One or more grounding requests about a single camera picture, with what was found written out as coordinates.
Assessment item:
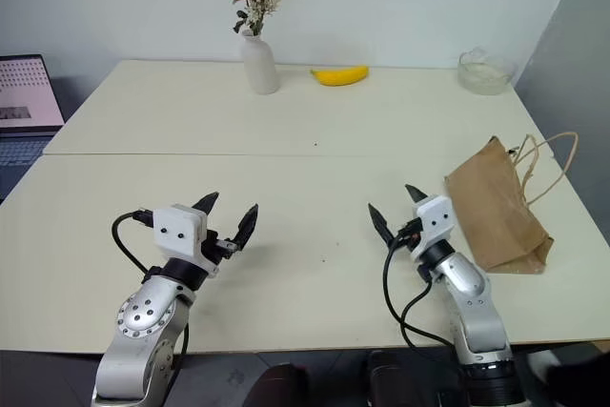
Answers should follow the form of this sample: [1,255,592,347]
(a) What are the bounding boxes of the brown paper bag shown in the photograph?
[443,131,580,276]

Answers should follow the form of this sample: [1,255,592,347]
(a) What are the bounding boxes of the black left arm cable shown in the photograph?
[112,208,191,364]

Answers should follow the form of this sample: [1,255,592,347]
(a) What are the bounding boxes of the dark reddish rounded shape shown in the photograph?
[246,362,312,407]

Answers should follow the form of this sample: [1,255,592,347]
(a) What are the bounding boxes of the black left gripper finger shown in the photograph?
[191,192,221,214]
[231,202,260,253]

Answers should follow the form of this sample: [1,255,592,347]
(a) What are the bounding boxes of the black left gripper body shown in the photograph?
[199,229,240,276]

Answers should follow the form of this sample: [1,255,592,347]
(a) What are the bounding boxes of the yellow banana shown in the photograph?
[309,65,371,88]

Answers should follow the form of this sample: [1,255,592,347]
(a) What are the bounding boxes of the clear glass bowl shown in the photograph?
[457,46,519,96]

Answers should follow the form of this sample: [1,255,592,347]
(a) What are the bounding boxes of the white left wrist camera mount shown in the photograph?
[152,203,221,280]

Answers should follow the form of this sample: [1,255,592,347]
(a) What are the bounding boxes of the white ceramic vase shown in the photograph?
[238,29,280,95]

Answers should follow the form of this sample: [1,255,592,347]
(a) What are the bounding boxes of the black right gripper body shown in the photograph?
[391,217,426,252]

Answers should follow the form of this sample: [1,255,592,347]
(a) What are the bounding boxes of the open laptop computer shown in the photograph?
[0,53,66,204]

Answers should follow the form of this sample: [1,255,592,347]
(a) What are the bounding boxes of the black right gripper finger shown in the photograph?
[367,202,396,245]
[404,183,429,204]

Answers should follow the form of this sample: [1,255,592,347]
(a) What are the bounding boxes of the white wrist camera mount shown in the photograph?
[152,203,221,280]
[409,194,457,264]

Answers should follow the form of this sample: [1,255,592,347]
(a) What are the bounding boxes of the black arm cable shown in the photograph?
[112,208,191,364]
[382,229,459,352]

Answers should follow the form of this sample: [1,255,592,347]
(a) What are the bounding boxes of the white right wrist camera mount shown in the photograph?
[409,194,457,264]

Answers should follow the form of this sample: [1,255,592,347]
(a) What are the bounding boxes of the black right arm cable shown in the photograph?
[382,229,459,352]

